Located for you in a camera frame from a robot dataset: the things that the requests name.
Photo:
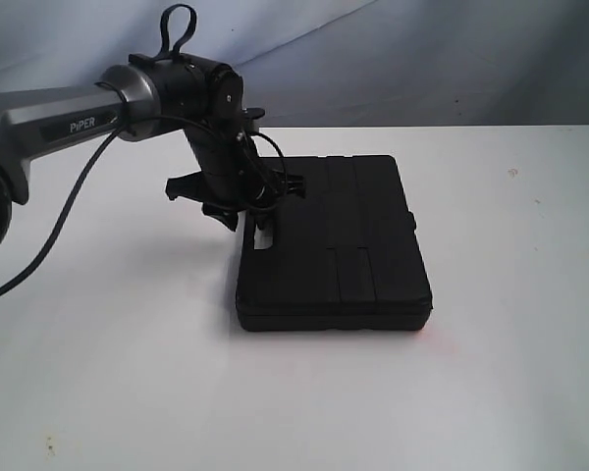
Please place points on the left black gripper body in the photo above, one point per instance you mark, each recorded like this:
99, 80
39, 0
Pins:
232, 177

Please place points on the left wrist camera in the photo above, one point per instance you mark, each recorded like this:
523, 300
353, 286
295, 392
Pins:
250, 119

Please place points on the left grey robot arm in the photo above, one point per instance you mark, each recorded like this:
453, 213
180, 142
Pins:
144, 98

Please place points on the black plastic carrying case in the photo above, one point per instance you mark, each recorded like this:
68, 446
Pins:
343, 257

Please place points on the grey fabric backdrop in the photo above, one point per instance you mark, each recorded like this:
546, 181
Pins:
333, 63

